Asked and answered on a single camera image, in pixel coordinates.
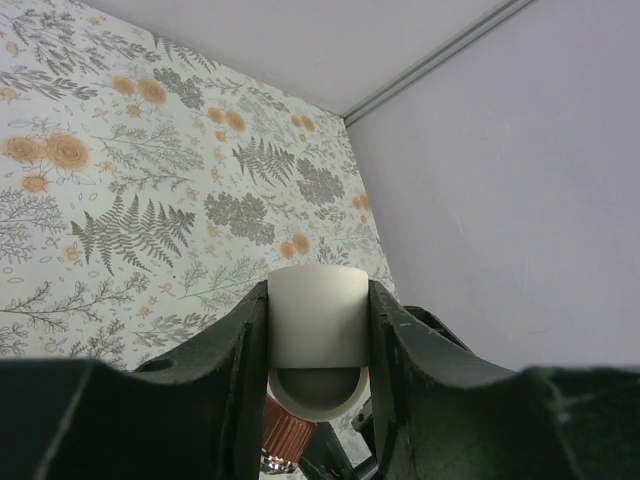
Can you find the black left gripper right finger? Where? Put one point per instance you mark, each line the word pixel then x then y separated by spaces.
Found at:
pixel 441 412

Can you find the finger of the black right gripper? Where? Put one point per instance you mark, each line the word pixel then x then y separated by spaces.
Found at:
pixel 346 453

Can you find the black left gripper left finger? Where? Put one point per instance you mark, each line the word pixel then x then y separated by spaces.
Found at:
pixel 194 412

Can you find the white pipe elbow fitting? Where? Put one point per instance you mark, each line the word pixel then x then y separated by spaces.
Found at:
pixel 318 339

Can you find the floral patterned table mat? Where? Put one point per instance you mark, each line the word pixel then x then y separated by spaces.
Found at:
pixel 145 188

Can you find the right aluminium frame post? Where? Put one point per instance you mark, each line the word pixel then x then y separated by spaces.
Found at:
pixel 435 58

